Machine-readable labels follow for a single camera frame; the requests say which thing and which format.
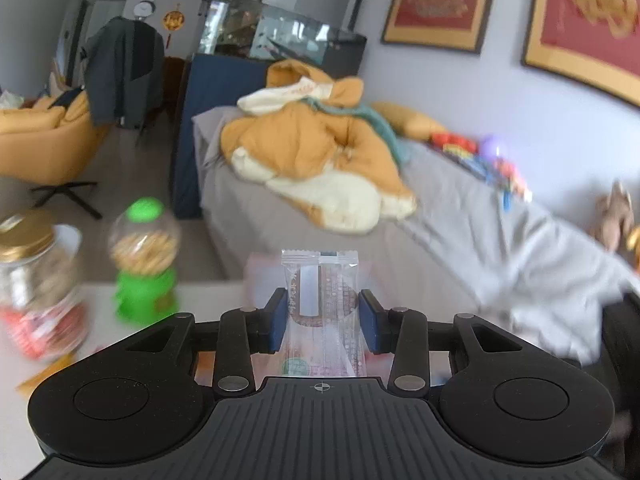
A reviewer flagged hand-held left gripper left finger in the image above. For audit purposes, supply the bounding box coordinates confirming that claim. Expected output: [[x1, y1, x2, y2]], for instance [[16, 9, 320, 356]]
[[95, 287, 290, 397]]

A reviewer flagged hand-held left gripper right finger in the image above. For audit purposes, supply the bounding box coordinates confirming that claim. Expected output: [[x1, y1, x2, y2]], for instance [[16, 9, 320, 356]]
[[359, 288, 546, 395]]

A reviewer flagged pink cardboard box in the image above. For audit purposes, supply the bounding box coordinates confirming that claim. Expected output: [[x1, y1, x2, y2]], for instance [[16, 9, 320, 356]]
[[242, 255, 396, 380]]

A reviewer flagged clear snack packet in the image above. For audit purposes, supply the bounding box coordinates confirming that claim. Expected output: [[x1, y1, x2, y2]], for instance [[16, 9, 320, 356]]
[[281, 249, 373, 378]]

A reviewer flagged grey sofa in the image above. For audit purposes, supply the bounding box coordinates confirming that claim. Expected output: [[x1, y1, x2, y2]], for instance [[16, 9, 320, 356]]
[[192, 105, 640, 367]]

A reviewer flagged green candy dispenser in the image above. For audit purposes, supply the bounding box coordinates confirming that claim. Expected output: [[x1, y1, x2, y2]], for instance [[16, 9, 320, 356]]
[[107, 197, 182, 326]]

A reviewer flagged yellow and cream quilt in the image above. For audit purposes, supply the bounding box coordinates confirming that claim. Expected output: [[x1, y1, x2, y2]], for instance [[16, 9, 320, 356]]
[[220, 59, 418, 235]]

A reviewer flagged teal scarf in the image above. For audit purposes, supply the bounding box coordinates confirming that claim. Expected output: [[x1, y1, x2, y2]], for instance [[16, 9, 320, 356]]
[[300, 95, 412, 162]]

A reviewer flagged pile of colourful toys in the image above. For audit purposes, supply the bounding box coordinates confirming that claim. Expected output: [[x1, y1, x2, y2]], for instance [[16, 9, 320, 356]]
[[430, 132, 533, 211]]

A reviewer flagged yellow pillow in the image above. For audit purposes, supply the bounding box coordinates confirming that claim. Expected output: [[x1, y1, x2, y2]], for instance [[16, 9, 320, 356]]
[[370, 101, 446, 142]]

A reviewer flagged yellow flat packet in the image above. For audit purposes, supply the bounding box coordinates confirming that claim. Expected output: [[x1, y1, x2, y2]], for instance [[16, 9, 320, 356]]
[[17, 352, 77, 392]]

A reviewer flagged glass jar with red label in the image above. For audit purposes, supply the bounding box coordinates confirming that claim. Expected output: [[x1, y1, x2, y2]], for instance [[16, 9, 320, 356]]
[[0, 210, 93, 361]]

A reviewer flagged brown plush toy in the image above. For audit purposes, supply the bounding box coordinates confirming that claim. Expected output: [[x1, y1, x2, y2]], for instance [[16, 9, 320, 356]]
[[592, 180, 640, 261]]

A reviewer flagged glass fish tank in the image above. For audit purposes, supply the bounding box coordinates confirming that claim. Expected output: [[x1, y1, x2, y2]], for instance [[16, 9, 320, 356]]
[[199, 0, 368, 77]]

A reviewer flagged yellow armchair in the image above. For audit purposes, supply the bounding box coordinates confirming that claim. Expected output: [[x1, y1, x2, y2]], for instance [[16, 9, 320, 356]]
[[0, 87, 113, 218]]

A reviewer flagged dark grey coat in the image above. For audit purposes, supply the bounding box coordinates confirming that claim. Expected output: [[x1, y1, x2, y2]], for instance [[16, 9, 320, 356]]
[[81, 16, 166, 133]]

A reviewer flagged red and gold ornament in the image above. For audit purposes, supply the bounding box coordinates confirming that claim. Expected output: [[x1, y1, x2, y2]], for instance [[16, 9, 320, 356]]
[[161, 2, 185, 48]]

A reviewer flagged small red framed picture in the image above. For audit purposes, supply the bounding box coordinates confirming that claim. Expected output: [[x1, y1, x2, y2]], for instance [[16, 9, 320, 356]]
[[381, 0, 500, 55]]

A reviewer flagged large red framed picture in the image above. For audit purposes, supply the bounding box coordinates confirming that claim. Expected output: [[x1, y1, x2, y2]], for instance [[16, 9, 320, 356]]
[[521, 0, 640, 108]]

